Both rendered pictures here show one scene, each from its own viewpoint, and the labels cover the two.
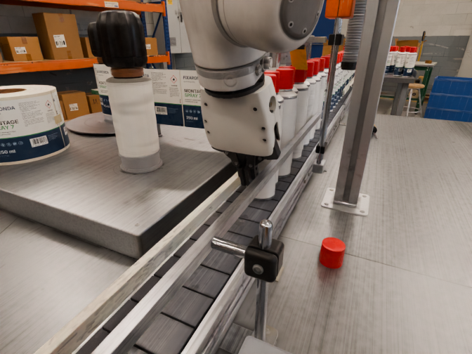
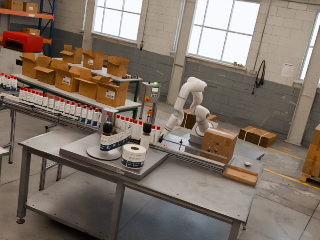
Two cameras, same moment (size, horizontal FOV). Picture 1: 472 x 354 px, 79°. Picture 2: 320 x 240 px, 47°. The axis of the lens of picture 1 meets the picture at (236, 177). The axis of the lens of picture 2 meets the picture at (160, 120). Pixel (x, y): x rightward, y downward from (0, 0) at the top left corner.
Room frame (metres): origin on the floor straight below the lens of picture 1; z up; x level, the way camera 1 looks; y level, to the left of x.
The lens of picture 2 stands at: (0.84, 3.55, 2.15)
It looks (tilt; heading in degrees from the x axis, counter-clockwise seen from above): 15 degrees down; 264
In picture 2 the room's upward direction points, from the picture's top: 11 degrees clockwise
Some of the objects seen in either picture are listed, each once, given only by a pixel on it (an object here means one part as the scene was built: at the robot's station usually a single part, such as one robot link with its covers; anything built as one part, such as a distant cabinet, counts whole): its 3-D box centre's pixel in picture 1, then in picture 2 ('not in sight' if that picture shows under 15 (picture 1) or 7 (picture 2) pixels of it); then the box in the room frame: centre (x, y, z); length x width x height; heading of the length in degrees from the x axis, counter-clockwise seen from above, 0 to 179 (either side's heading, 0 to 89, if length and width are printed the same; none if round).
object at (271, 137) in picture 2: not in sight; (257, 136); (-2.04, -3.75, 0.11); 0.65 x 0.54 x 0.22; 141
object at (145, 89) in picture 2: not in sight; (149, 92); (0.60, -0.20, 1.38); 0.17 x 0.10 x 0.19; 30
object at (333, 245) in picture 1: (332, 251); not in sight; (0.34, -0.14, 0.85); 0.03 x 0.03 x 0.03
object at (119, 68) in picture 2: not in sight; (116, 66); (1.12, -4.44, 0.97); 0.43 x 0.42 x 0.37; 51
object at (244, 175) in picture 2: not in sight; (241, 174); (-0.36, 0.34, 0.85); 0.30 x 0.26 x 0.04; 155
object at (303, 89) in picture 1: (293, 114); (139, 130); (0.64, -0.13, 0.98); 0.05 x 0.05 x 0.20
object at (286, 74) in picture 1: (281, 125); not in sight; (0.55, -0.09, 0.98); 0.05 x 0.05 x 0.20
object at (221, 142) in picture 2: not in sight; (218, 144); (-0.20, -0.06, 0.99); 0.30 x 0.24 x 0.27; 153
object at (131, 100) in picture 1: (131, 96); (145, 137); (0.59, 0.21, 1.03); 0.09 x 0.09 x 0.30
